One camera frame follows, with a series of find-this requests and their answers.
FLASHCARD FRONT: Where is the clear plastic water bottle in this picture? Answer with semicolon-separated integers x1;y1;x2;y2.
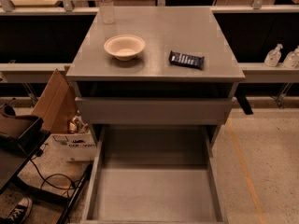
99;0;115;24

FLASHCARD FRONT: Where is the open grey middle drawer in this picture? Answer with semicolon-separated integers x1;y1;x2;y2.
80;125;228;224

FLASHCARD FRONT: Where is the black canvas sneaker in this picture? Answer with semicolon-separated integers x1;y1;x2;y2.
7;198;33;224

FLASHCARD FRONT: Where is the white printed cardboard box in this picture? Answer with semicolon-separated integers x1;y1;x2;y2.
51;133;97;161

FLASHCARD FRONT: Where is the black side table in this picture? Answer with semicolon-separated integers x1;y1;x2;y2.
0;131;93;224

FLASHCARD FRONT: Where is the beige paper bowl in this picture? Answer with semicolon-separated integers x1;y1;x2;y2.
104;35;146;61

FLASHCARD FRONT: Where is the black cable on floor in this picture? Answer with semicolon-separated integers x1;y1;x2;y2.
28;158;82;200

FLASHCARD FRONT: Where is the brown cardboard box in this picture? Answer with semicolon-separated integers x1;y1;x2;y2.
32;70;78;133

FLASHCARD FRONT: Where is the dark blue snack bar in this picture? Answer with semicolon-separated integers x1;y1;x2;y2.
168;51;204;70

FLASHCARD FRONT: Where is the grey drawer cabinet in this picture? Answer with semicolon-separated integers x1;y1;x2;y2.
67;7;245;144

